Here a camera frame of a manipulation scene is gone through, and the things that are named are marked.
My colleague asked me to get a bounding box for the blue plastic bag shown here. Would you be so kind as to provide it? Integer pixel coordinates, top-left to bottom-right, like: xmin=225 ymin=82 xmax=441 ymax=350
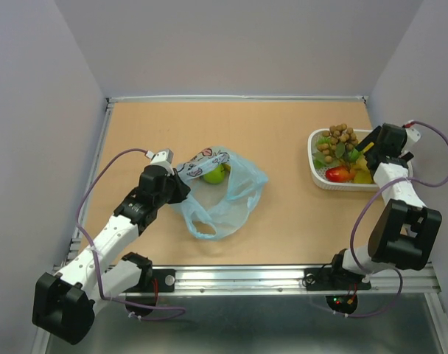
xmin=172 ymin=146 xmax=268 ymax=240

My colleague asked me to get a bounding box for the yellow banana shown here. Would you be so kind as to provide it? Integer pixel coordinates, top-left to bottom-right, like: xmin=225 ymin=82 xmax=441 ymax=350
xmin=356 ymin=142 xmax=374 ymax=153

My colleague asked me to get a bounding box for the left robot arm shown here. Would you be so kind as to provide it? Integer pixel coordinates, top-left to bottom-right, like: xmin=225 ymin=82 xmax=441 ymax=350
xmin=32 ymin=162 xmax=190 ymax=344

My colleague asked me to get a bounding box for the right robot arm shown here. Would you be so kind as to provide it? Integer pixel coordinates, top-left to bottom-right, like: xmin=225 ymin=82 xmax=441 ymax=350
xmin=327 ymin=123 xmax=442 ymax=288

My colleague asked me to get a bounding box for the green round fruit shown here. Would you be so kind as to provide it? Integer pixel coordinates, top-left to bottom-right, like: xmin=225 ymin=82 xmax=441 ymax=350
xmin=349 ymin=148 xmax=362 ymax=163

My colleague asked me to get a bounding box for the yellow green starfruit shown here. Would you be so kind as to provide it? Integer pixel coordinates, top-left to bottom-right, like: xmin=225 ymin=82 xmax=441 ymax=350
xmin=353 ymin=157 xmax=374 ymax=184

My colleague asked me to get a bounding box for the green apple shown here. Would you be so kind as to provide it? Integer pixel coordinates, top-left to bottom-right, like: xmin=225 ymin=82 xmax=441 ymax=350
xmin=202 ymin=164 xmax=225 ymax=184

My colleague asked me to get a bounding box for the red orange mango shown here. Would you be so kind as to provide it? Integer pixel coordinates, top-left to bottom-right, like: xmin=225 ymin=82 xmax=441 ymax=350
xmin=325 ymin=166 xmax=357 ymax=183

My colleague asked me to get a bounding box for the white perforated basket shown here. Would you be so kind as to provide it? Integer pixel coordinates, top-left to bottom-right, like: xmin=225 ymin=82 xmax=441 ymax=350
xmin=307 ymin=128 xmax=414 ymax=192

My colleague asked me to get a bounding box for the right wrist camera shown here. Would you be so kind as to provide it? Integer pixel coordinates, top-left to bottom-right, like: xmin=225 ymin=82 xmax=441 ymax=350
xmin=403 ymin=120 xmax=421 ymax=152

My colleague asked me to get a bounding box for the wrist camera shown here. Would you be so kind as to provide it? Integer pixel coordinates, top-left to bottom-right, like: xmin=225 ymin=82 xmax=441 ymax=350
xmin=145 ymin=148 xmax=175 ymax=175
xmin=403 ymin=120 xmax=421 ymax=152

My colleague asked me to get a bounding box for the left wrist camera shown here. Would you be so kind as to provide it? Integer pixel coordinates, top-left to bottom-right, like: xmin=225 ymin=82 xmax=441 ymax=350
xmin=145 ymin=148 xmax=175 ymax=175

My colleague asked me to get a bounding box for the aluminium mounting rail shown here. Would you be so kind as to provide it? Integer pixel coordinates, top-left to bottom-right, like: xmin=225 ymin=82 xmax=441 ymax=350
xmin=48 ymin=263 xmax=441 ymax=297

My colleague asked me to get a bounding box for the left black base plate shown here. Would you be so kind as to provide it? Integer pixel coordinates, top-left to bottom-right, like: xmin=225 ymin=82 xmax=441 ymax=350
xmin=126 ymin=268 xmax=176 ymax=294

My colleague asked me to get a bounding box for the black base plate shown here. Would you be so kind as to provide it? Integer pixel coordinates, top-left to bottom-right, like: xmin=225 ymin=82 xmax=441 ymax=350
xmin=302 ymin=267 xmax=371 ymax=291
xmin=126 ymin=268 xmax=176 ymax=294

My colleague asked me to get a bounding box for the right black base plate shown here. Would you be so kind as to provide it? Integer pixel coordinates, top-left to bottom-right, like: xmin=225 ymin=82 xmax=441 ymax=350
xmin=302 ymin=267 xmax=371 ymax=291

